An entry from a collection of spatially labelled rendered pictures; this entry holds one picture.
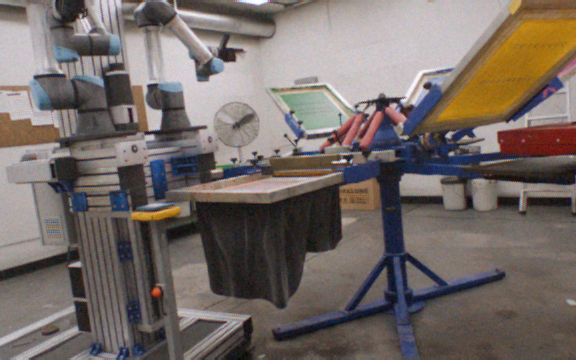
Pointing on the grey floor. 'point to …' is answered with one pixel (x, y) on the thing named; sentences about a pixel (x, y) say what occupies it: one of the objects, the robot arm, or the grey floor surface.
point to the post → (165, 275)
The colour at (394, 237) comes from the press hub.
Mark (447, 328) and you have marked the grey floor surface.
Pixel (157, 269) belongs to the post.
